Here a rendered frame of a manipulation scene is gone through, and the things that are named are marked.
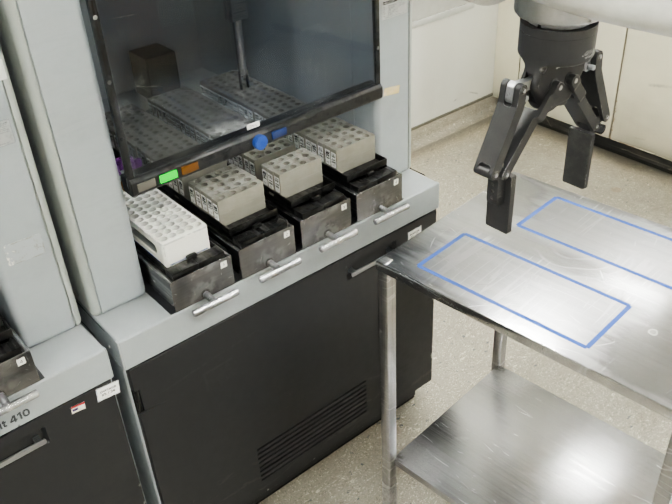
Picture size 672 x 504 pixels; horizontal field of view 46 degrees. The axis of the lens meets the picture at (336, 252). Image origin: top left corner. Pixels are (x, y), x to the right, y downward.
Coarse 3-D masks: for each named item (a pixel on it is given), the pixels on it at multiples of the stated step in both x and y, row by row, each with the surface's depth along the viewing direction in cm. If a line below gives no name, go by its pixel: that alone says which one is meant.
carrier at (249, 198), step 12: (228, 192) 157; (240, 192) 157; (252, 192) 159; (216, 204) 154; (228, 204) 156; (240, 204) 158; (252, 204) 160; (264, 204) 162; (216, 216) 156; (228, 216) 157; (240, 216) 159
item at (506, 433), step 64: (384, 256) 146; (448, 256) 145; (512, 256) 144; (576, 256) 144; (640, 256) 143; (384, 320) 152; (512, 320) 129; (576, 320) 129; (640, 320) 128; (384, 384) 162; (512, 384) 193; (640, 384) 116; (384, 448) 173; (448, 448) 177; (512, 448) 176; (576, 448) 176; (640, 448) 175
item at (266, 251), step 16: (208, 224) 161; (256, 224) 157; (272, 224) 158; (288, 224) 160; (224, 240) 156; (240, 240) 154; (256, 240) 155; (272, 240) 157; (288, 240) 160; (240, 256) 153; (256, 256) 156; (272, 256) 159; (288, 256) 162; (256, 272) 158; (272, 272) 155
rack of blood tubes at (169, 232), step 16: (160, 192) 161; (128, 208) 157; (144, 208) 156; (160, 208) 156; (176, 208) 156; (144, 224) 152; (160, 224) 152; (176, 224) 151; (192, 224) 150; (144, 240) 157; (160, 240) 147; (176, 240) 146; (192, 240) 149; (208, 240) 152; (160, 256) 148; (176, 256) 148
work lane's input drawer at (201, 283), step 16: (144, 256) 153; (192, 256) 149; (208, 256) 150; (224, 256) 152; (144, 272) 154; (160, 272) 148; (176, 272) 146; (192, 272) 147; (208, 272) 150; (224, 272) 152; (160, 288) 150; (176, 288) 146; (192, 288) 149; (208, 288) 151; (224, 288) 154; (176, 304) 148; (192, 304) 150; (208, 304) 148
